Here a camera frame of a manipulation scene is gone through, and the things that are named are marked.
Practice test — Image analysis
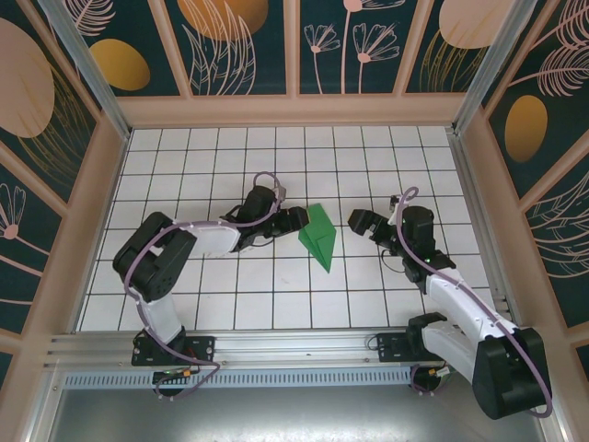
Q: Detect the white gridded table mat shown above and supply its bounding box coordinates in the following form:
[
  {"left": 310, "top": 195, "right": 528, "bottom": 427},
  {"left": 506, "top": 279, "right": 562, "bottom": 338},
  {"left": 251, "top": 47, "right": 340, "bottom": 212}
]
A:
[{"left": 73, "top": 127, "right": 502, "bottom": 332}]

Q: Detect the slotted grey cable duct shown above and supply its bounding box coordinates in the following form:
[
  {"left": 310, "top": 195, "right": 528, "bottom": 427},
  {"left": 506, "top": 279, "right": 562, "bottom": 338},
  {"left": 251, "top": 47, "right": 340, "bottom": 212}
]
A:
[{"left": 62, "top": 367, "right": 414, "bottom": 390}]

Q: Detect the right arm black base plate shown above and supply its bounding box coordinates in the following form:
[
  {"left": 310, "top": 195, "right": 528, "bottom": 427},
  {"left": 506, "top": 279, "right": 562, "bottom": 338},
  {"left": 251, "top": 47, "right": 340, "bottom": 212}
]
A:
[{"left": 375, "top": 331, "right": 460, "bottom": 365}]

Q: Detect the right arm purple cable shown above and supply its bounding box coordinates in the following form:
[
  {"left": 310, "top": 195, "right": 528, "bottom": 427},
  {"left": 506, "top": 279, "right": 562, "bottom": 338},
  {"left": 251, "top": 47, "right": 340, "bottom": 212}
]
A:
[{"left": 393, "top": 186, "right": 554, "bottom": 418}]

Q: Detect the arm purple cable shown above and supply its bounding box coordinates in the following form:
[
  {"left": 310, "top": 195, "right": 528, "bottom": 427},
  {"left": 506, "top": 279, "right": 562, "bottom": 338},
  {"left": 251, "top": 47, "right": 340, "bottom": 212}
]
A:
[
  {"left": 123, "top": 171, "right": 286, "bottom": 402},
  {"left": 393, "top": 186, "right": 554, "bottom": 418}
]

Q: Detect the grey metal sheet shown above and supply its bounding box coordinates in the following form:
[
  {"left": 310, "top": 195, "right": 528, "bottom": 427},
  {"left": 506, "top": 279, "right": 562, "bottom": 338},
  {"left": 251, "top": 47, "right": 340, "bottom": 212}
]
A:
[{"left": 45, "top": 362, "right": 549, "bottom": 442}]

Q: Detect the aluminium mounting rail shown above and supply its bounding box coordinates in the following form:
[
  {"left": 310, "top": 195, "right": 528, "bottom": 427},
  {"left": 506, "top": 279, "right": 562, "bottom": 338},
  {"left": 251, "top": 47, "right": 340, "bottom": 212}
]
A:
[{"left": 43, "top": 325, "right": 547, "bottom": 370}]

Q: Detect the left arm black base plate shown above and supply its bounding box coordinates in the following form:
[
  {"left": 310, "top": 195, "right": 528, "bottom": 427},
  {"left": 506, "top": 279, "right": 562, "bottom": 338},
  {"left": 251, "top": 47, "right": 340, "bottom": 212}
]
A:
[{"left": 132, "top": 334, "right": 217, "bottom": 367}]

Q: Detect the aluminium frame post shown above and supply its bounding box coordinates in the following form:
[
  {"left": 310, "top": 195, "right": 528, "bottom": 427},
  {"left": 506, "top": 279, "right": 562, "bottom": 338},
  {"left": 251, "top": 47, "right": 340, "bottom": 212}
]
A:
[
  {"left": 35, "top": 0, "right": 133, "bottom": 140},
  {"left": 452, "top": 0, "right": 540, "bottom": 137}
]

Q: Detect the green paper sheet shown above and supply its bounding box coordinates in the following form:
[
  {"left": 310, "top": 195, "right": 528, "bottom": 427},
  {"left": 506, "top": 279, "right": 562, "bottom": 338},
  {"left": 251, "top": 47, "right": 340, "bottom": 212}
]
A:
[{"left": 297, "top": 204, "right": 338, "bottom": 273}]

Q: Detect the aluminium side rail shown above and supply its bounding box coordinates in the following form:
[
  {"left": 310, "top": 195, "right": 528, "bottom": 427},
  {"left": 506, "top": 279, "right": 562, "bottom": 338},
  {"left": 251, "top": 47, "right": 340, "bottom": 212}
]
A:
[{"left": 446, "top": 130, "right": 524, "bottom": 331}]

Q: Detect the small circuit board with connector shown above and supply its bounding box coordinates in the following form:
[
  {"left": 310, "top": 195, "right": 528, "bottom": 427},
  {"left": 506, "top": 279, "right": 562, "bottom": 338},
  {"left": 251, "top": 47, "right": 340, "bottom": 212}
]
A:
[
  {"left": 425, "top": 363, "right": 463, "bottom": 384},
  {"left": 151, "top": 366, "right": 200, "bottom": 384}
]

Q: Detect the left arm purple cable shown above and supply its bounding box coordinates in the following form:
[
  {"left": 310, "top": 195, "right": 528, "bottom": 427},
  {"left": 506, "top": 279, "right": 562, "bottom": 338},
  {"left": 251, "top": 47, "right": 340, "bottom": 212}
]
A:
[{"left": 123, "top": 171, "right": 286, "bottom": 402}]

